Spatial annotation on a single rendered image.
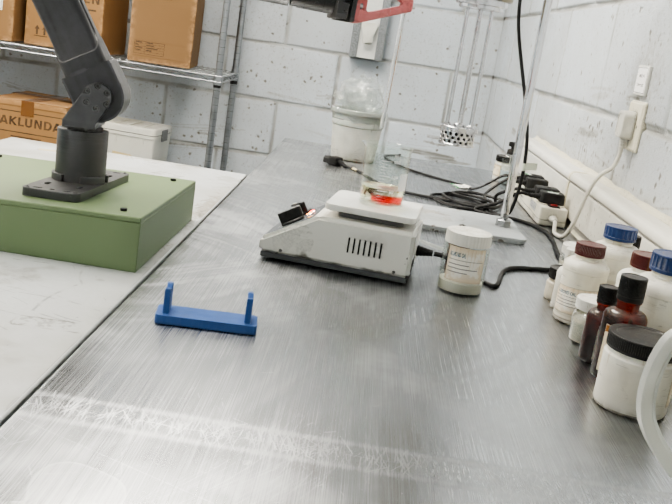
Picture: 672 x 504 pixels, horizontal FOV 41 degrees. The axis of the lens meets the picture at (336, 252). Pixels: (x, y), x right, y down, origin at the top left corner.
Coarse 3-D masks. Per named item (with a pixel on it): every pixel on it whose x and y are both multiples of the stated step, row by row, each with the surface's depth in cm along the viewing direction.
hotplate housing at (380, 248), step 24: (336, 216) 115; (360, 216) 115; (264, 240) 115; (288, 240) 115; (312, 240) 114; (336, 240) 114; (360, 240) 113; (384, 240) 113; (408, 240) 112; (312, 264) 115; (336, 264) 115; (360, 264) 114; (384, 264) 113; (408, 264) 113
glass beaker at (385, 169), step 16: (368, 144) 115; (384, 144) 120; (400, 144) 119; (368, 160) 116; (384, 160) 114; (400, 160) 114; (368, 176) 116; (384, 176) 115; (400, 176) 115; (368, 192) 116; (384, 192) 115; (400, 192) 116; (384, 208) 116; (400, 208) 117
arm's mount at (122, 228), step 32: (0, 160) 125; (32, 160) 128; (0, 192) 103; (128, 192) 114; (160, 192) 117; (192, 192) 129; (0, 224) 101; (32, 224) 101; (64, 224) 100; (96, 224) 100; (128, 224) 100; (160, 224) 110; (64, 256) 101; (96, 256) 101; (128, 256) 101
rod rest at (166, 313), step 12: (168, 288) 86; (168, 300) 86; (252, 300) 87; (156, 312) 86; (168, 312) 87; (180, 312) 88; (192, 312) 88; (204, 312) 89; (216, 312) 89; (228, 312) 90; (168, 324) 86; (180, 324) 86; (192, 324) 87; (204, 324) 87; (216, 324) 87; (228, 324) 87; (240, 324) 87; (252, 324) 87
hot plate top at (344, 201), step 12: (348, 192) 123; (336, 204) 113; (348, 204) 115; (360, 204) 116; (408, 204) 121; (420, 204) 123; (372, 216) 113; (384, 216) 113; (396, 216) 112; (408, 216) 113
